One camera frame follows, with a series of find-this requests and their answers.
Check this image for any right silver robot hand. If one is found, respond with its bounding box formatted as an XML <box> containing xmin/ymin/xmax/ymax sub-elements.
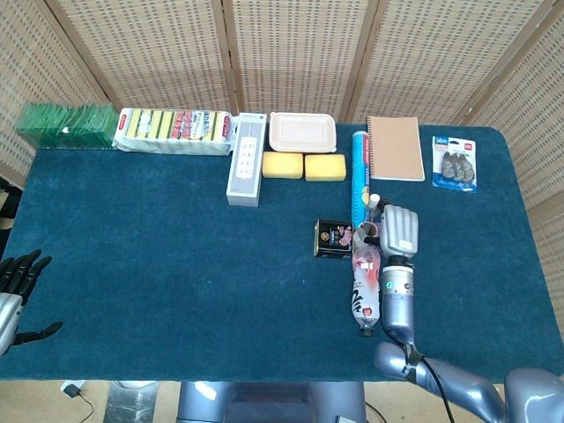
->
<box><xmin>363</xmin><ymin>197</ymin><xmax>419</xmax><ymax>262</ymax></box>

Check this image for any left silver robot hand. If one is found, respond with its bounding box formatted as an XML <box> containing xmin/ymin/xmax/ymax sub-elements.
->
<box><xmin>0</xmin><ymin>249</ymin><xmax>64</xmax><ymax>356</ymax></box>

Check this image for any clear glass tube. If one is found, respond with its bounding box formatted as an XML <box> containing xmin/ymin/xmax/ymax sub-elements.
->
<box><xmin>363</xmin><ymin>193</ymin><xmax>382</xmax><ymax>230</ymax></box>

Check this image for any white cardboard tube roll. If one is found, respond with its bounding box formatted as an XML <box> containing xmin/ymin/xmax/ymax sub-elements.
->
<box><xmin>351</xmin><ymin>221</ymin><xmax>383</xmax><ymax>253</ymax></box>

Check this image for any black luncheon meat tin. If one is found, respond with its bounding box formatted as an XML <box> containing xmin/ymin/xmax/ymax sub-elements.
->
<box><xmin>313</xmin><ymin>219</ymin><xmax>355</xmax><ymax>260</ymax></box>

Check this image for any blue cling film roll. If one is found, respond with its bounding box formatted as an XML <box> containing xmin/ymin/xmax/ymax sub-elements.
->
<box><xmin>351</xmin><ymin>130</ymin><xmax>375</xmax><ymax>230</ymax></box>

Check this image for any black metal stand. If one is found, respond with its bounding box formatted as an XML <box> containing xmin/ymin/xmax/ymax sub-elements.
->
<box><xmin>0</xmin><ymin>175</ymin><xmax>22</xmax><ymax>256</ymax></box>

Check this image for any pink white plastic drink bottle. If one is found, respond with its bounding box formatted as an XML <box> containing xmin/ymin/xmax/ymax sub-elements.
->
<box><xmin>350</xmin><ymin>246</ymin><xmax>382</xmax><ymax>338</ymax></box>

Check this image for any tan spiral notebook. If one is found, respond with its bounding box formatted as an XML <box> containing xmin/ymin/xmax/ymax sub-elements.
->
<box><xmin>366</xmin><ymin>115</ymin><xmax>426</xmax><ymax>182</ymax></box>

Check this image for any blue correction tape blister pack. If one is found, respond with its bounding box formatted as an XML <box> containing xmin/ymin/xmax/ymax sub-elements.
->
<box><xmin>431</xmin><ymin>134</ymin><xmax>479</xmax><ymax>194</ymax></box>

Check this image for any yellow sponge green base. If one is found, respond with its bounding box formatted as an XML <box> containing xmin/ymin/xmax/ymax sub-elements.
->
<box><xmin>304</xmin><ymin>153</ymin><xmax>348</xmax><ymax>183</ymax></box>
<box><xmin>262</xmin><ymin>152</ymin><xmax>305</xmax><ymax>180</ymax></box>

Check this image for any beige lidded food container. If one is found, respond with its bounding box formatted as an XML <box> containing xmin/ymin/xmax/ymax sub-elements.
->
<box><xmin>269</xmin><ymin>112</ymin><xmax>338</xmax><ymax>154</ymax></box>

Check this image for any green scouring pad pack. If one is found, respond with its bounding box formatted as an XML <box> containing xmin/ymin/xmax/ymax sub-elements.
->
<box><xmin>16</xmin><ymin>103</ymin><xmax>119</xmax><ymax>149</ymax></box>

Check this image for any blue velvet tablecloth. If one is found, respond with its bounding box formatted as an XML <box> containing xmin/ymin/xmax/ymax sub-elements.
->
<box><xmin>0</xmin><ymin>124</ymin><xmax>564</xmax><ymax>382</ymax></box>

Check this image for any white power strip box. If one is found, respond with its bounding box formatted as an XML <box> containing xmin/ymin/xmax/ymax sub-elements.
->
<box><xmin>226</xmin><ymin>112</ymin><xmax>268</xmax><ymax>208</ymax></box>

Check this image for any woven bamboo folding screen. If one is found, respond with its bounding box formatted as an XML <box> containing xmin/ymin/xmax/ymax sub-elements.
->
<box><xmin>0</xmin><ymin>0</ymin><xmax>564</xmax><ymax>318</ymax></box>

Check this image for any wrapped yellow sponge multipack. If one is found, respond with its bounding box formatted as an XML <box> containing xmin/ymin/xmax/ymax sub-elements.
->
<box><xmin>112</xmin><ymin>108</ymin><xmax>235</xmax><ymax>157</ymax></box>

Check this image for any silver robot torso base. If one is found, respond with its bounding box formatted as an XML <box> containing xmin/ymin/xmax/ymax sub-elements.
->
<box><xmin>175</xmin><ymin>381</ymin><xmax>367</xmax><ymax>423</ymax></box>

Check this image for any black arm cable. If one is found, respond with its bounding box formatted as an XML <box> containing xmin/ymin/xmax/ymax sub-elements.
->
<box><xmin>403</xmin><ymin>341</ymin><xmax>456</xmax><ymax>423</ymax></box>

